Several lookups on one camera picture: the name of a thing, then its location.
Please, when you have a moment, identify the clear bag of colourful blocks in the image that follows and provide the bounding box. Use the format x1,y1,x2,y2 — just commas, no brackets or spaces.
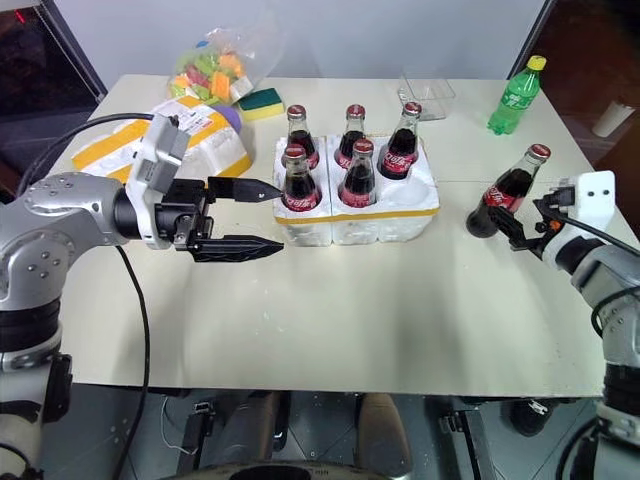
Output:
167,27,287,107

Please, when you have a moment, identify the brown rounded shape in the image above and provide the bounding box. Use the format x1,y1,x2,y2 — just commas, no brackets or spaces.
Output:
356,392,413,474

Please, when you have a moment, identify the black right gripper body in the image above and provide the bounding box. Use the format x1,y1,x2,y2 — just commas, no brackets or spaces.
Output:
524,191,572,257

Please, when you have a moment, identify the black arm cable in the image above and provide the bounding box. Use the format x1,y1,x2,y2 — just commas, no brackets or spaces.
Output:
15,112,180,199
110,243,152,480
591,284,640,344

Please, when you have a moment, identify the black table bracket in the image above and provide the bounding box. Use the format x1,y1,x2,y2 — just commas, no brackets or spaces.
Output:
180,399,217,470

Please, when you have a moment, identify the thin white wire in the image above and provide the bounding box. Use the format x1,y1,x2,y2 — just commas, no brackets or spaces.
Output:
158,395,197,457

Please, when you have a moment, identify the yellow and green sponge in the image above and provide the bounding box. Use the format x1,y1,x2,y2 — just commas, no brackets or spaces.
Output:
237,87,286,123

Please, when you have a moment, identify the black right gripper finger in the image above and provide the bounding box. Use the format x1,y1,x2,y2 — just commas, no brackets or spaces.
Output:
491,207,539,252

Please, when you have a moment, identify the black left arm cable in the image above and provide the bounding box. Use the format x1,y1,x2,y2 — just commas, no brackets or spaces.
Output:
110,243,152,480
15,112,180,199

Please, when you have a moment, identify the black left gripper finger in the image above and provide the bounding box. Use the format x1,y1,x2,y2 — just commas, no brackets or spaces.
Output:
206,175,283,204
191,234,286,265

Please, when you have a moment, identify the green plastic soda bottle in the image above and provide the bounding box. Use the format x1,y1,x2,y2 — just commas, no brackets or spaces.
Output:
487,55,548,137

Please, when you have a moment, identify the glass cola bottle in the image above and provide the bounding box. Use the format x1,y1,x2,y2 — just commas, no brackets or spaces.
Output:
465,143,553,239
280,144,323,212
337,139,378,208
376,101,425,181
333,103,369,171
285,104,321,170

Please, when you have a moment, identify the dark rounded rim shape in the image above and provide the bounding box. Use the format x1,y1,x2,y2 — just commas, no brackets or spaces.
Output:
187,459,416,480

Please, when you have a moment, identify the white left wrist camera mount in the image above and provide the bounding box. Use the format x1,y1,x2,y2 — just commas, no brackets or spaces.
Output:
124,113,194,250

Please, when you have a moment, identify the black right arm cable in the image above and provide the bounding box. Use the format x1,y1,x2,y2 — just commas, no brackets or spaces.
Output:
591,284,640,344

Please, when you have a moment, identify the purple round object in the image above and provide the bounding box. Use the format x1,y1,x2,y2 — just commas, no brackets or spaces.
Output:
214,103,245,134

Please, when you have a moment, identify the yellow taped white foam box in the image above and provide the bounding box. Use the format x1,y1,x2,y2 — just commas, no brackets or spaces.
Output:
72,95,252,179

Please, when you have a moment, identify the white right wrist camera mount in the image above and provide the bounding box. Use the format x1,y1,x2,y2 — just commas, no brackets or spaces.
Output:
542,170,617,274

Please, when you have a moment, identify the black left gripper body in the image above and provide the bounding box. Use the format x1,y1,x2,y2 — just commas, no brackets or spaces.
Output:
153,178,216,254

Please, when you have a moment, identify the clear plastic box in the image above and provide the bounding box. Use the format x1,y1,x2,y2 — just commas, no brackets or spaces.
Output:
397,73,457,122

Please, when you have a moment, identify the black rounded foot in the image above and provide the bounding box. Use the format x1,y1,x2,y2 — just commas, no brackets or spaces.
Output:
508,398,558,438

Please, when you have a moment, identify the white foam bottle crate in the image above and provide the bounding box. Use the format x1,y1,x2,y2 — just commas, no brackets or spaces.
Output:
272,132,442,248

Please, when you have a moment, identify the grey rounded shape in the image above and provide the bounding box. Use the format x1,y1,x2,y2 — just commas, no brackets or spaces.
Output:
219,391,293,469

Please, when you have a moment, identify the white cup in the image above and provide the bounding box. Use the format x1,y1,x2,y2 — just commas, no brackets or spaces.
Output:
593,100,635,138

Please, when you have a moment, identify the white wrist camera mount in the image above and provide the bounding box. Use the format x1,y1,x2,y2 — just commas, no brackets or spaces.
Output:
124,113,194,250
542,170,617,274

